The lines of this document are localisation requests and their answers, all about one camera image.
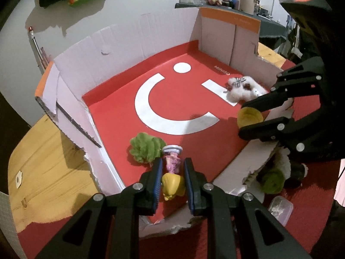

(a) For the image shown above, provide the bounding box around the yellow plastic bottle cap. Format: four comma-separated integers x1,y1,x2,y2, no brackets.
237,107,264,128

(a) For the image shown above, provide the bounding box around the red lined cardboard box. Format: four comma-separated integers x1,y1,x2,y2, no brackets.
34,7,295,239

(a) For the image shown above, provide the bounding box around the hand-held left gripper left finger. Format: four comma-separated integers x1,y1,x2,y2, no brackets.
35,158,163,259

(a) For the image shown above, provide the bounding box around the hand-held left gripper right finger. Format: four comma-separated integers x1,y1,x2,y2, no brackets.
183,158,313,259

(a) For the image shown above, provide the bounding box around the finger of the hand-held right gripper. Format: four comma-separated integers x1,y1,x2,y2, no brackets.
241,57,325,113
238,117,309,155

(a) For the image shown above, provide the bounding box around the green plush vegetable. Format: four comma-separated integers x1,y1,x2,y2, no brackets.
256,167,286,195
130,132,167,165

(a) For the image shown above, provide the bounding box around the yellow haired pink doll figure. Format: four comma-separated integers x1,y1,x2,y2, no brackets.
161,145,186,201

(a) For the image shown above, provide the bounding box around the beige ceramic jug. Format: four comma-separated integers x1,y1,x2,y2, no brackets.
239,0,260,14

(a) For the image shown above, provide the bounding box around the white pole with red tip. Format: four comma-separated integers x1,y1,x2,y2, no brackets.
28,26,47,73

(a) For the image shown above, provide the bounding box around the clear plastic container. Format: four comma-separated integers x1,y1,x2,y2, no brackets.
268,196,294,226

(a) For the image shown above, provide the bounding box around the pink cloth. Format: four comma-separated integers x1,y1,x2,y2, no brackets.
334,159,345,203

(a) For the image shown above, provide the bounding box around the white cabinet door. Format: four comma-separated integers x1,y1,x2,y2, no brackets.
272,0,289,25

